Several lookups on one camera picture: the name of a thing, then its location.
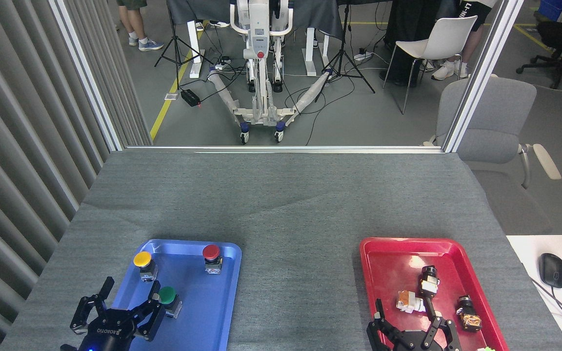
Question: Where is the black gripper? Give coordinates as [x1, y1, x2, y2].
[70, 276, 166, 351]
[366, 297, 460, 351]

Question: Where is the green push button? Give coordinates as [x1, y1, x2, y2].
[158, 286, 182, 319]

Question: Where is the yellow push button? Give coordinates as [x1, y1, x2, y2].
[133, 251, 159, 282]

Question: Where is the red push button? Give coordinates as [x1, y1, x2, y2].
[202, 244, 223, 274]

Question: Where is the red plastic tray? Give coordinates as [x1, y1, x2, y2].
[359, 237, 509, 351]

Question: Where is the blue plastic tray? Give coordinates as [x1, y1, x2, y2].
[93, 238, 242, 351]

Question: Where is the white desk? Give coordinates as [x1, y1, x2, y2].
[505, 235, 562, 351]

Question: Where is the black computer mouse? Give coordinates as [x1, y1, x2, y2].
[539, 253, 562, 288]

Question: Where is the grey corrugated partition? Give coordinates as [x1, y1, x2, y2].
[0, 0, 152, 351]

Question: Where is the grey office chair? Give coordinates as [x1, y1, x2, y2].
[423, 76, 562, 234]

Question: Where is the black tripod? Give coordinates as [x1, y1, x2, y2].
[315, 0, 376, 103]
[154, 0, 213, 91]

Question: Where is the person in white shoes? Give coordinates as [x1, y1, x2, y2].
[420, 0, 499, 81]

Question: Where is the person in blue shoes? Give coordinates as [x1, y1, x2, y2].
[117, 0, 164, 52]

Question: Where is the white plastic chair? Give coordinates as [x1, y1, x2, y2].
[383, 16, 478, 115]

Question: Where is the white stand on wheels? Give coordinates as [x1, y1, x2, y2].
[208, 0, 333, 144]

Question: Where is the black office chair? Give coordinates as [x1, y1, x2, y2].
[516, 20, 562, 90]

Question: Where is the blue storage bin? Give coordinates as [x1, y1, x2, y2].
[539, 0, 562, 21]

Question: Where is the white and orange switch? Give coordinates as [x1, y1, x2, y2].
[396, 290, 428, 314]

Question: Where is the black switch with silver ring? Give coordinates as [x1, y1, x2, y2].
[419, 266, 440, 298]

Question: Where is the black switch with orange base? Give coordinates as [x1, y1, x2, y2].
[457, 295, 482, 332]

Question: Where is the black desk cable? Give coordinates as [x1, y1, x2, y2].
[530, 278, 562, 351]

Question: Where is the silver frame rail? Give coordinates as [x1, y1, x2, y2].
[125, 145, 445, 154]

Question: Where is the silver frame post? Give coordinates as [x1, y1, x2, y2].
[49, 0, 125, 152]
[443, 0, 525, 153]

